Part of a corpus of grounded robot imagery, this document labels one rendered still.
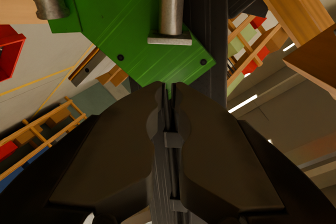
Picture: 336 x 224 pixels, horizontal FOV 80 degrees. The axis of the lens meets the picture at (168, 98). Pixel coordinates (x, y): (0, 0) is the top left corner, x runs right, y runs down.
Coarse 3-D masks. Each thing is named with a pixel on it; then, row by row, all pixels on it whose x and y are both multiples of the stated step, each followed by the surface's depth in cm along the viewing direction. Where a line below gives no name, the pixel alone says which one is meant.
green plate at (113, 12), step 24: (96, 0) 26; (120, 0) 26; (144, 0) 26; (96, 24) 28; (120, 24) 28; (144, 24) 28; (120, 48) 30; (144, 48) 29; (168, 48) 29; (192, 48) 29; (144, 72) 32; (168, 72) 31; (192, 72) 31; (168, 96) 34
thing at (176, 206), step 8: (168, 104) 33; (168, 112) 33; (176, 112) 33; (168, 120) 34; (176, 120) 33; (168, 128) 34; (176, 128) 34; (168, 136) 34; (176, 136) 34; (168, 144) 35; (176, 144) 34; (168, 152) 36; (168, 160) 37; (176, 176) 40; (176, 184) 40; (176, 192) 40; (176, 200) 39; (176, 208) 40; (184, 208) 39; (176, 216) 41; (184, 216) 41
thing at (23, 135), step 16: (48, 112) 551; (64, 112) 600; (80, 112) 633; (16, 128) 515; (32, 128) 501; (64, 128) 560; (0, 144) 436; (16, 144) 483; (32, 144) 523; (48, 144) 508; (0, 160) 457; (32, 160) 469; (0, 176) 402; (0, 192) 393
